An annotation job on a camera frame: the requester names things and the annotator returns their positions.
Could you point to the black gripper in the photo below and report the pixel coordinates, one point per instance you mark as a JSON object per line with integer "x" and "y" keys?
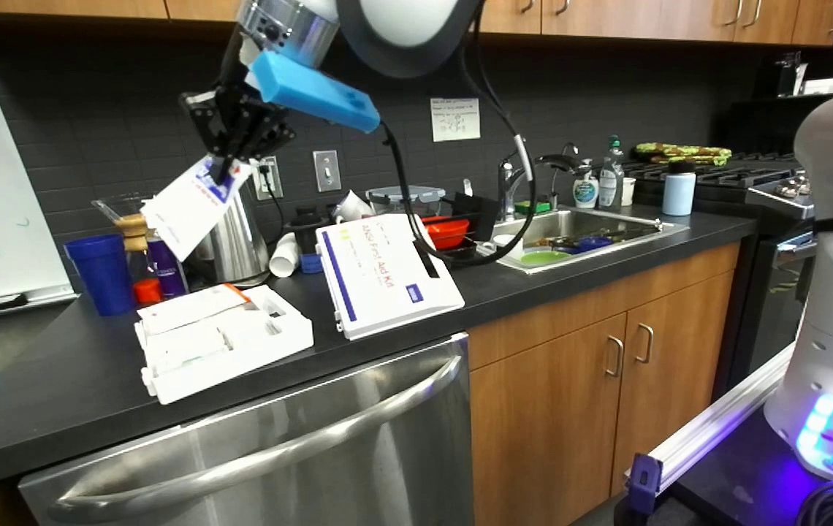
{"x": 234, "y": 117}

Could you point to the white and blue packet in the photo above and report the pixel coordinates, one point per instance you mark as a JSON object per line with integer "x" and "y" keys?
{"x": 186, "y": 207}

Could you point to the open white cardboard box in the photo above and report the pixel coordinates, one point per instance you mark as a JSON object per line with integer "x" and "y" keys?
{"x": 228, "y": 345}

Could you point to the white box with blue stripe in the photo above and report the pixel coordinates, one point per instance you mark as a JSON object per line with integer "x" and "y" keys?
{"x": 382, "y": 278}

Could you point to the steel electric kettle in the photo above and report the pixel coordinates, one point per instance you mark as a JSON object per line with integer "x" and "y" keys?
{"x": 238, "y": 244}

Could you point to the white paper cup stack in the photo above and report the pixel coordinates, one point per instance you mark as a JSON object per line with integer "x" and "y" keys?
{"x": 284, "y": 254}

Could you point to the glass jar with wooden utensils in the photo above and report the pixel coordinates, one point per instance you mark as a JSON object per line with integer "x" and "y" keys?
{"x": 127, "y": 234}

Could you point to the purple pump soap bottle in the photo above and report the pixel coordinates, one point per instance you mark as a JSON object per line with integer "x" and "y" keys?
{"x": 167, "y": 278}

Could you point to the small blue container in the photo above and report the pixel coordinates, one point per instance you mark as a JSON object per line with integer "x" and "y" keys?
{"x": 307, "y": 263}

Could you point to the white crumpled paper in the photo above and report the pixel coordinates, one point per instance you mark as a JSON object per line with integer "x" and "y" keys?
{"x": 352, "y": 204}

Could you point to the small orange container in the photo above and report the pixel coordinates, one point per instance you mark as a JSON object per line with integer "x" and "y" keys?
{"x": 148, "y": 292}

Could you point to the blue plastic cup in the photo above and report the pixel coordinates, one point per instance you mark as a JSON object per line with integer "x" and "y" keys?
{"x": 101, "y": 275}

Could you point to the clear plastic container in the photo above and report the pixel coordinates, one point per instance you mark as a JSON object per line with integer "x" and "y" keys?
{"x": 404, "y": 197}

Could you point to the red bowl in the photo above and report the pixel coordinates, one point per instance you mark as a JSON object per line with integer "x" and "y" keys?
{"x": 447, "y": 234}

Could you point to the black dish rack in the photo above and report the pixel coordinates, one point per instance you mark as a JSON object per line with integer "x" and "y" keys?
{"x": 474, "y": 215}

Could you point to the chrome kitchen faucet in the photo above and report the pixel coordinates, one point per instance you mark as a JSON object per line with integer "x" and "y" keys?
{"x": 506, "y": 185}

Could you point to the stainless steel dishwasher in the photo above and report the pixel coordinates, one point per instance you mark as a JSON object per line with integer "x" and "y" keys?
{"x": 338, "y": 456}

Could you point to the clear hand soap dispenser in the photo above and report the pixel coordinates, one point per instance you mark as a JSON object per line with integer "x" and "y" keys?
{"x": 585, "y": 190}

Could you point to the blue dish item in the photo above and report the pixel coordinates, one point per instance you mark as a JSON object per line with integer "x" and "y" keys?
{"x": 589, "y": 247}

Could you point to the dish soap bottle green cap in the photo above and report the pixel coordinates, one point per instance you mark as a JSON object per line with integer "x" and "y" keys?
{"x": 611, "y": 180}

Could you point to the stainless steel sink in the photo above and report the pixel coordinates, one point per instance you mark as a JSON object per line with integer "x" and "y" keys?
{"x": 620, "y": 234}

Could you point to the wooden lower cabinet door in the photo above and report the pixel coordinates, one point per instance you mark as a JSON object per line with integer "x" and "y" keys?
{"x": 680, "y": 381}
{"x": 542, "y": 427}

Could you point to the wooden upper cabinet row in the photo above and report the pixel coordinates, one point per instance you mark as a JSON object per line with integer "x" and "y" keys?
{"x": 629, "y": 19}

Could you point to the green yellow cloth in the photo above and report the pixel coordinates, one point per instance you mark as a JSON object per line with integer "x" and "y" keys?
{"x": 683, "y": 153}

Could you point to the black gas stove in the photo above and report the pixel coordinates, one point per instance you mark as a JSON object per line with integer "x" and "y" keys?
{"x": 775, "y": 292}

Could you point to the white flat tray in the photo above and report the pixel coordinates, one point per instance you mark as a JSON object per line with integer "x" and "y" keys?
{"x": 826, "y": 85}

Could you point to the white wall outlet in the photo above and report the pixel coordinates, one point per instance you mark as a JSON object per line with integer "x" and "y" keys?
{"x": 268, "y": 180}

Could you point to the white light switch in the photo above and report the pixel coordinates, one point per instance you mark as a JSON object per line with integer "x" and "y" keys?
{"x": 325, "y": 169}

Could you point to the white paper wall note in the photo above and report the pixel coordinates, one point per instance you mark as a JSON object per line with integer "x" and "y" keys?
{"x": 453, "y": 117}

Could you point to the aluminium frame rail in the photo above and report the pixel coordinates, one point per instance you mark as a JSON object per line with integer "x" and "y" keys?
{"x": 718, "y": 425}

